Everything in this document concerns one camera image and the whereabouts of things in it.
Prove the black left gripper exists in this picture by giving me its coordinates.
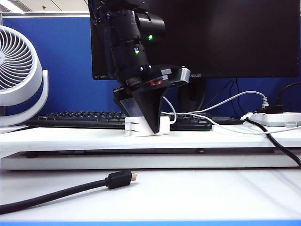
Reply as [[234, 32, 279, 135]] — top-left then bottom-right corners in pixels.
[[113, 65, 184, 134]]

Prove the white USB charging base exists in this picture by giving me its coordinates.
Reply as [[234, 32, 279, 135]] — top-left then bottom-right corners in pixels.
[[124, 114, 170, 137]]

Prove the white Type-C charging cable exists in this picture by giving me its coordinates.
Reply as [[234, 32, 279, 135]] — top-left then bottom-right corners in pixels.
[[162, 96, 301, 135]]

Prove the black Logitech keyboard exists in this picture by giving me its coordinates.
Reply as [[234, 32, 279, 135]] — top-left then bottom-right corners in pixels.
[[25, 111, 214, 132]]

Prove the white desk riser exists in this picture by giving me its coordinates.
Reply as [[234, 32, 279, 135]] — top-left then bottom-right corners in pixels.
[[0, 123, 301, 170]]

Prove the white desk fan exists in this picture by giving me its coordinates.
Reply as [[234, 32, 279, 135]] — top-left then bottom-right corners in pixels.
[[0, 25, 49, 128]]

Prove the black ASUS monitor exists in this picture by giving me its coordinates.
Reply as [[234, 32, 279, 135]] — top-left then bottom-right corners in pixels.
[[90, 0, 301, 125]]

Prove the white power strip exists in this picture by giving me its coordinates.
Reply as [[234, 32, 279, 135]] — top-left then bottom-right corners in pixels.
[[249, 112, 301, 128]]

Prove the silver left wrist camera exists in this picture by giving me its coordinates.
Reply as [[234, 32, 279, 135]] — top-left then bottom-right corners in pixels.
[[177, 67, 191, 85]]

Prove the black HDMI cable gold connector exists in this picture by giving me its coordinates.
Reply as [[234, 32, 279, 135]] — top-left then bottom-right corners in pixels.
[[0, 169, 139, 215]]

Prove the thin black cable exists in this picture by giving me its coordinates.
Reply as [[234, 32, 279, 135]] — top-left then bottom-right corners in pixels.
[[204, 79, 236, 113], [236, 79, 242, 113]]

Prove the grey power cable with plug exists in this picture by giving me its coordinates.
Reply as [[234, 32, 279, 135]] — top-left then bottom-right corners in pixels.
[[188, 91, 270, 113]]

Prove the black round-plug power cable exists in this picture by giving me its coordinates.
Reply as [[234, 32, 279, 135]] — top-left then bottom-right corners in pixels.
[[277, 81, 301, 106]]

